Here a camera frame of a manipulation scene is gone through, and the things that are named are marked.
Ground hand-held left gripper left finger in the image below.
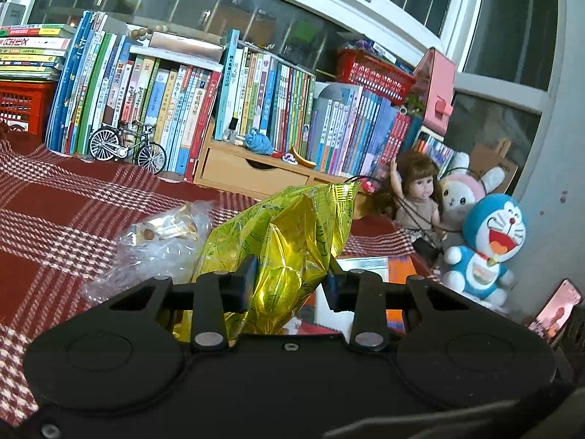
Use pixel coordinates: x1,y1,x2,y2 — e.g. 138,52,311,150
106,255,259,354

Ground yellow foil snack bag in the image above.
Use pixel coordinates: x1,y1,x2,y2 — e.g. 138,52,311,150
176,182,362,344

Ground red plastic crate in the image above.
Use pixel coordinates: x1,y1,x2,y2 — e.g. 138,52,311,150
0,80,58,136

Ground clear plastic bag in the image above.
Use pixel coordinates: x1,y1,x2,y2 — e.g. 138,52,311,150
82,200,215,303

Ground yellow banana toy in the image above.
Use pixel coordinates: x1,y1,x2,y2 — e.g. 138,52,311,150
291,146,318,169

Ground brown-haired doll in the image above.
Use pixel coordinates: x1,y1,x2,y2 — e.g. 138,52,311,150
365,150,448,263

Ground blue cat robot plush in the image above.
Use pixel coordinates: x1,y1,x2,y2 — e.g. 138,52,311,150
442,193,528,310

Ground pink toy house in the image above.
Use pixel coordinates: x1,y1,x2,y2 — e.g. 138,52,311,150
413,48,458,136

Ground cardboard box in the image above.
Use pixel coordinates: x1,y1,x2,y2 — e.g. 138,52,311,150
470,139,520,195

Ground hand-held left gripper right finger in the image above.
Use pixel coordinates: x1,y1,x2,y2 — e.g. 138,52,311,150
324,268,473,354

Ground red plaid blanket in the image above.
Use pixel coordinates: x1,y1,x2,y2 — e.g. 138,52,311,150
0,123,442,427

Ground white window frame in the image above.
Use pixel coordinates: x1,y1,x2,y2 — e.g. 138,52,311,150
0,0,564,117

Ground row of colourful paperback books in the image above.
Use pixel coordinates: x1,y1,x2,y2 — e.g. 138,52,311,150
214,29,317,156

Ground wooden desktop drawer organizer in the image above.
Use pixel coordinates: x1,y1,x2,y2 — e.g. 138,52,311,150
193,116,367,200

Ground row of tall thin books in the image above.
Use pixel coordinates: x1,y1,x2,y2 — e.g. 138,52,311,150
45,11,134,157

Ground small green plant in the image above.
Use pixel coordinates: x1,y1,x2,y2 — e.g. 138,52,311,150
404,93,427,119

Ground white booklet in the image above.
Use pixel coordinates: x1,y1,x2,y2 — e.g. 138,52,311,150
314,256,390,331

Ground wooden bead string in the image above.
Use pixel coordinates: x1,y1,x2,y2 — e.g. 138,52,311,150
130,25,164,43

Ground white bunny plush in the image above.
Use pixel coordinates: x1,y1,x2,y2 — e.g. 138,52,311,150
438,151,506,239

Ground orange book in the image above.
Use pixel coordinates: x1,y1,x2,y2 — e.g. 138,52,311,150
386,256,439,335

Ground stack of flat books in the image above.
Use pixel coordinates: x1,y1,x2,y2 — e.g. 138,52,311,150
0,23,76,81

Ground row of children's picture books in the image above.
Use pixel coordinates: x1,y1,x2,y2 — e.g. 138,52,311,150
108,54,221,182

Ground red plastic basket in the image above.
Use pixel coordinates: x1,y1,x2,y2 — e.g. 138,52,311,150
337,48,417,104

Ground black charger block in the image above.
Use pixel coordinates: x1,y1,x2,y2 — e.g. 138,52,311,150
412,237,445,269

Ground blue yarn ball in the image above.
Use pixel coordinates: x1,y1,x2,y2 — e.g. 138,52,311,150
244,128,274,154

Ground smartphone with lit screen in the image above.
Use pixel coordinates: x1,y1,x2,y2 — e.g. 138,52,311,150
527,277,584,345

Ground black miniature bicycle model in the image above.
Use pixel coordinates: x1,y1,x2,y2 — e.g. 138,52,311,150
88,120,167,176

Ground row of small books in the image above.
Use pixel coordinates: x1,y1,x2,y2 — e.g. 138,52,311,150
416,128,456,168

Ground row of purple-blue books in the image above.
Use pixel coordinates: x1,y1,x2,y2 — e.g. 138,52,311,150
305,82,424,180

